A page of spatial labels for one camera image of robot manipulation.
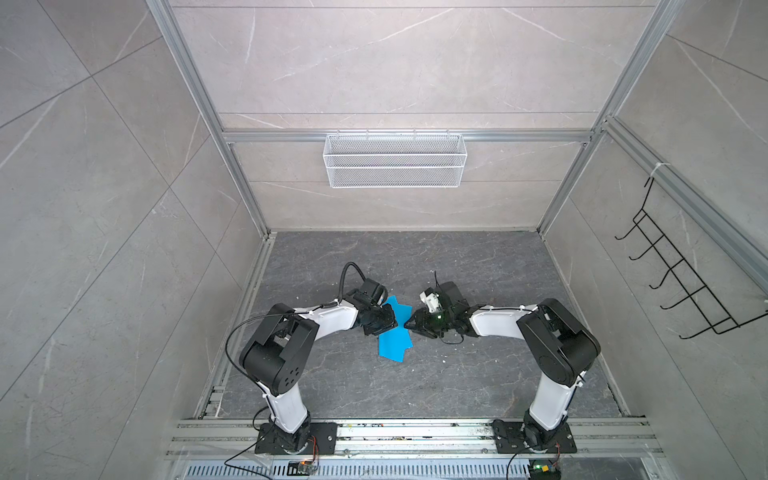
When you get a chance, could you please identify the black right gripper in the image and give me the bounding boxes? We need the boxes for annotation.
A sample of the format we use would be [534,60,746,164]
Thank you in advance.
[402,308,455,338]

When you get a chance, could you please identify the blue square paper sheet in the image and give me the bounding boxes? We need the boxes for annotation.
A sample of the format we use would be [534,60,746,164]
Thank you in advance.
[378,296,413,363]

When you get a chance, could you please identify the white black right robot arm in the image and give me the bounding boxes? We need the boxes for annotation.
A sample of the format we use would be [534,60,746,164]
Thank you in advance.
[405,282,601,434]

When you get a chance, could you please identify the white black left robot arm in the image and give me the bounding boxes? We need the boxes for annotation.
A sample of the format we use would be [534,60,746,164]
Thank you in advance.
[238,279,397,434]

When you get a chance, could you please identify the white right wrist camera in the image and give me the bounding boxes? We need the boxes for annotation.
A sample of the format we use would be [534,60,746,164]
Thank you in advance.
[419,288,442,314]

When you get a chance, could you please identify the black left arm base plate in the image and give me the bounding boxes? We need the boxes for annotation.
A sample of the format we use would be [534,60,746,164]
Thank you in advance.
[254,421,338,455]

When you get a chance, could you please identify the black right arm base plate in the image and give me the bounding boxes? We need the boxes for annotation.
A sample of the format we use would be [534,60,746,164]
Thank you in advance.
[490,418,578,454]

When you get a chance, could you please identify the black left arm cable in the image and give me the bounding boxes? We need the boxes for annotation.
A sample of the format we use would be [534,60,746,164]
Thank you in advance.
[223,261,367,480]

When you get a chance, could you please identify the white wire mesh basket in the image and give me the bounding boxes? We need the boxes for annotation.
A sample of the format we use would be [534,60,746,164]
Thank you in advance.
[323,133,468,189]

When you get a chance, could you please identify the aluminium frame rail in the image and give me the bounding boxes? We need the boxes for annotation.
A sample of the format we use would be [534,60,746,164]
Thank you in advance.
[193,232,277,420]

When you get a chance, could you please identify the aluminium front rail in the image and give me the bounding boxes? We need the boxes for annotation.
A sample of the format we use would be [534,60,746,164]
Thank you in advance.
[164,418,664,459]

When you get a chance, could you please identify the black wire hook rack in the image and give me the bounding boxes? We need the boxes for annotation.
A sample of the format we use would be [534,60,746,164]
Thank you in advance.
[614,178,767,340]

